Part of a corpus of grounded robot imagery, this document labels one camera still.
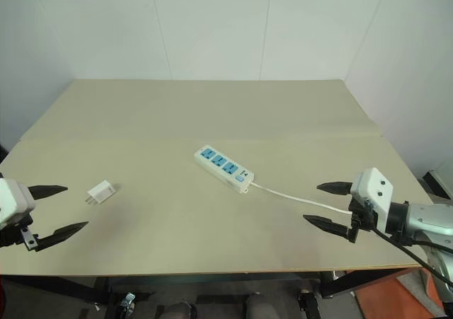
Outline black table frame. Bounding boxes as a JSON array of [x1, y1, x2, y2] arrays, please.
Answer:
[[0, 261, 424, 319]]

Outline black box with white edge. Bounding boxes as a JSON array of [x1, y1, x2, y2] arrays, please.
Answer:
[[422, 169, 453, 202]]

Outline orange mat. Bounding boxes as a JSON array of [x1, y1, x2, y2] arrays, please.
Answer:
[[353, 266, 445, 319]]

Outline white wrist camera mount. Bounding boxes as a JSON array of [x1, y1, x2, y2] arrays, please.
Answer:
[[350, 167, 395, 225], [0, 178, 37, 228]]

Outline white power strip blue sockets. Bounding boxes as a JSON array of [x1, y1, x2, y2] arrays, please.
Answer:
[[193, 145, 256, 195]]

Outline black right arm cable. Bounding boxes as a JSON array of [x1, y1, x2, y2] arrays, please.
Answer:
[[369, 226, 453, 286]]

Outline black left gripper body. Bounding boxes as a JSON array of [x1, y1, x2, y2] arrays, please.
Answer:
[[0, 211, 40, 252]]

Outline white charger plug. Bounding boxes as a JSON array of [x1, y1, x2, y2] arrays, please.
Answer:
[[84, 179, 120, 206]]

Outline black caster wheel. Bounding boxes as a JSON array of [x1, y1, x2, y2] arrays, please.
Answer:
[[298, 288, 321, 318], [119, 291, 138, 317]]

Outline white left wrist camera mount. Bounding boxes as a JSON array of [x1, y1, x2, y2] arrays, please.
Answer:
[[0, 178, 37, 228]]

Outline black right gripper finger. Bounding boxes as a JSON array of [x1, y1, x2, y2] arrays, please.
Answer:
[[316, 180, 355, 197], [302, 214, 354, 238]]

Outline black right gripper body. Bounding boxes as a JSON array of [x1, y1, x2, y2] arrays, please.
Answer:
[[347, 196, 378, 244]]

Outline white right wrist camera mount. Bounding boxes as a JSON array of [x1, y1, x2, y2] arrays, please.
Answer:
[[350, 167, 395, 225]]

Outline white power strip cord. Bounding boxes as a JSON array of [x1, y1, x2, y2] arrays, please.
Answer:
[[248, 182, 354, 216]]

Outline grey cloth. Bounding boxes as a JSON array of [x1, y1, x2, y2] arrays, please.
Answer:
[[395, 268, 437, 299]]

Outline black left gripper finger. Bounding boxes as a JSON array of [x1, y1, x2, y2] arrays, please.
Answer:
[[28, 184, 69, 202], [36, 221, 90, 253]]

